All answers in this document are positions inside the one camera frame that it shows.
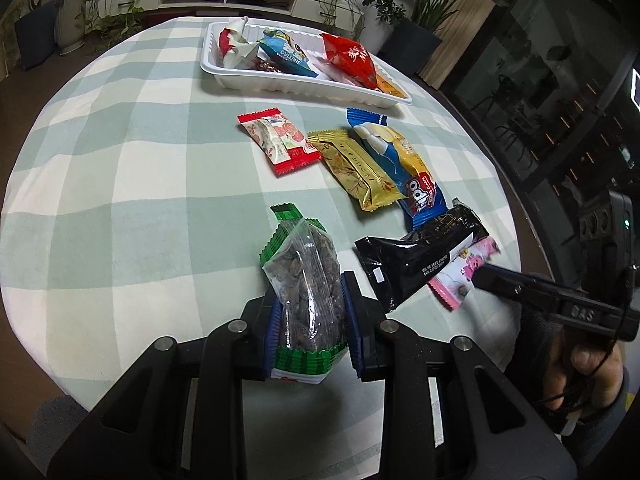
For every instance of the bushy plant in tall white pot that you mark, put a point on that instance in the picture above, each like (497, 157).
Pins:
(382, 15)

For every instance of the beige curtain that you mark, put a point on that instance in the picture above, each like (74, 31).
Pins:
(465, 25)

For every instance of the gold snack packet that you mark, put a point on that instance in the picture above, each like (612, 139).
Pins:
(355, 170)

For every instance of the leafy tree in blue-grey pot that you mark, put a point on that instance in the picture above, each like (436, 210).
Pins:
(35, 35)

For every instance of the red snack bag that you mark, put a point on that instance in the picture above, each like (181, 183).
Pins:
(350, 57)

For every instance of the glass sliding door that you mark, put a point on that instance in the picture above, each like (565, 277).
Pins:
(560, 60)

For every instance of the pink cartoon snack packet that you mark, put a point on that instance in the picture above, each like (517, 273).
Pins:
(460, 275)

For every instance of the red white strawberry packet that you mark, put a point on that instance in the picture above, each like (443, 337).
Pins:
(280, 142)

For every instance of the dark red patterned packet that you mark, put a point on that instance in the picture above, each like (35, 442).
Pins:
(265, 66)

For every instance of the person's right hand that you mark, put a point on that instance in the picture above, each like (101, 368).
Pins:
(585, 375)

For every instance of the blue panda snack packet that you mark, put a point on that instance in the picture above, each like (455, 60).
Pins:
(287, 52)

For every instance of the grey chair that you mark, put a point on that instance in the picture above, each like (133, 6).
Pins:
(55, 425)

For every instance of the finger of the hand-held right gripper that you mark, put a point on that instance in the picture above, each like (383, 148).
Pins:
(510, 284)

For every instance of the broad-leaf plant in dark pot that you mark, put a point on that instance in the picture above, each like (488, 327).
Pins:
(415, 42)

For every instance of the small plant in white pot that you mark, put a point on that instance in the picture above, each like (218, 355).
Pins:
(70, 25)

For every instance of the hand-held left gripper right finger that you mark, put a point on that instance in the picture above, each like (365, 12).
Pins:
(354, 330)

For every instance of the black snack packet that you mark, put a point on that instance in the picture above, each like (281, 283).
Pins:
(420, 255)

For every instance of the white plastic tray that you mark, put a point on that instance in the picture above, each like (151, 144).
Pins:
(280, 85)

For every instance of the green clear seed packet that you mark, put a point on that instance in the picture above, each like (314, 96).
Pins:
(305, 280)

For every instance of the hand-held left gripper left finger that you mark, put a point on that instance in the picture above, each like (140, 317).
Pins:
(273, 335)

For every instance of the orange snack packet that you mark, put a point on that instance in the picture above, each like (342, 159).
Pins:
(391, 87)

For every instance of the blue yellow snack packet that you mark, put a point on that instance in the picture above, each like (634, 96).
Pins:
(415, 180)

